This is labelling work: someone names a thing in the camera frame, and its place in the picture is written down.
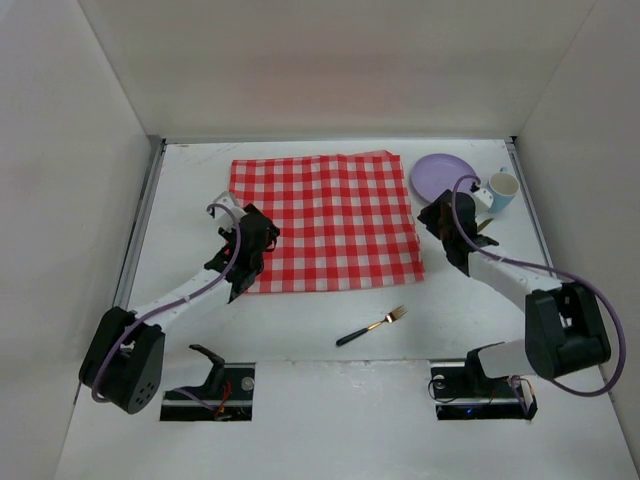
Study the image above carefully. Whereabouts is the gold knife dark handle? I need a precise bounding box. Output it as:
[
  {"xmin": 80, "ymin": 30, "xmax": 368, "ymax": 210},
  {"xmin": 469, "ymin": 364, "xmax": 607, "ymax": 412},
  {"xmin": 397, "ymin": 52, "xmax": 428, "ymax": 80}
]
[{"xmin": 477, "ymin": 218, "xmax": 493, "ymax": 234}]

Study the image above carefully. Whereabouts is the lilac plastic plate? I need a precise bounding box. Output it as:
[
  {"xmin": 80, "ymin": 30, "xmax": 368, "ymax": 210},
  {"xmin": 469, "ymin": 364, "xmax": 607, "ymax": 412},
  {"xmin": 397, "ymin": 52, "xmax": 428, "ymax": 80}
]
[{"xmin": 410, "ymin": 153, "xmax": 476, "ymax": 203}]

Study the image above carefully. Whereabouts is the red white checkered cloth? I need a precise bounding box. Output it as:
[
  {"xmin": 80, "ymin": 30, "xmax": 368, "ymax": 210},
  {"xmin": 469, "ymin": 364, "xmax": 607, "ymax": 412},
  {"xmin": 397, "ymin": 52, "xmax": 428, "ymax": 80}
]
[{"xmin": 230, "ymin": 150, "xmax": 425, "ymax": 294}]

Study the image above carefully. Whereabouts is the light blue mug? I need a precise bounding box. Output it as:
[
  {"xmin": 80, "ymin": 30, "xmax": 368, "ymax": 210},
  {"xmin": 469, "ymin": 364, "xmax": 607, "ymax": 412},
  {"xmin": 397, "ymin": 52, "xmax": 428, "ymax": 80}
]
[{"xmin": 486, "ymin": 167, "xmax": 520, "ymax": 214}]

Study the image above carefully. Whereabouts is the gold fork dark green handle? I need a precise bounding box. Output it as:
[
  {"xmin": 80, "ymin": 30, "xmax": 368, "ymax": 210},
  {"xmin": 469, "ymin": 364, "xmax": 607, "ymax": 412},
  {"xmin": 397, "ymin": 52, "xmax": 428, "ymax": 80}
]
[{"xmin": 335, "ymin": 306, "xmax": 407, "ymax": 347}]

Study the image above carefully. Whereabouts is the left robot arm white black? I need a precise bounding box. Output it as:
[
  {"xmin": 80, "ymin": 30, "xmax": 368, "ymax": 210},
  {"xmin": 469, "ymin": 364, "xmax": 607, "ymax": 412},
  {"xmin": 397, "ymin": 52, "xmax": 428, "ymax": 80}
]
[{"xmin": 79, "ymin": 192, "xmax": 281, "ymax": 415}]

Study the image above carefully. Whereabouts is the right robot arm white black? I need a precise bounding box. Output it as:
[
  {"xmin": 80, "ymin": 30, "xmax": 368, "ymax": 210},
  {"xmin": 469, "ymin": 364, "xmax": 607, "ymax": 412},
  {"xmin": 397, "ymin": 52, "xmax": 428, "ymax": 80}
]
[{"xmin": 418, "ymin": 190, "xmax": 611, "ymax": 391}]

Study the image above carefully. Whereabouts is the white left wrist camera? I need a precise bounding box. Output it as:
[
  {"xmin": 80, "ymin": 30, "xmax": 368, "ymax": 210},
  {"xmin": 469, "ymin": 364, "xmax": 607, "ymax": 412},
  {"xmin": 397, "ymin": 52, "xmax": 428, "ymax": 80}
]
[{"xmin": 206, "ymin": 191, "xmax": 246, "ymax": 229}]

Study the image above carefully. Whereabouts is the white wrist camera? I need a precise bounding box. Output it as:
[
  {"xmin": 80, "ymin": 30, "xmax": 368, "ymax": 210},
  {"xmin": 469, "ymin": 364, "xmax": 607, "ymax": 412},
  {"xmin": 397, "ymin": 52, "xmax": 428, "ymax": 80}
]
[
  {"xmin": 206, "ymin": 191, "xmax": 246, "ymax": 229},
  {"xmin": 470, "ymin": 183, "xmax": 494, "ymax": 216}
]

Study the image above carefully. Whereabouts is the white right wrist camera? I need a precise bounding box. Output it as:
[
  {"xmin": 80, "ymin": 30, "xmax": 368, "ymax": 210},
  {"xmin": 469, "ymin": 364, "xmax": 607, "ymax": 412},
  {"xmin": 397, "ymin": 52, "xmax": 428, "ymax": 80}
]
[{"xmin": 470, "ymin": 183, "xmax": 494, "ymax": 216}]

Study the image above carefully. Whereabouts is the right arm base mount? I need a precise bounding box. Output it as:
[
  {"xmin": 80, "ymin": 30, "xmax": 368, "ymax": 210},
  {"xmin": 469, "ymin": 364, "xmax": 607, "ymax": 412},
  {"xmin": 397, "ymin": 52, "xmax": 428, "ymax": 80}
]
[{"xmin": 428, "ymin": 361, "xmax": 538, "ymax": 421}]

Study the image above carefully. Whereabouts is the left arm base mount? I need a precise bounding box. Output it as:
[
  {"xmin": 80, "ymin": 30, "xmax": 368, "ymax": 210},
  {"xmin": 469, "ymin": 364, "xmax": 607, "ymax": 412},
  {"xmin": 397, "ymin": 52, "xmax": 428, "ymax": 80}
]
[{"xmin": 159, "ymin": 344, "xmax": 256, "ymax": 422}]

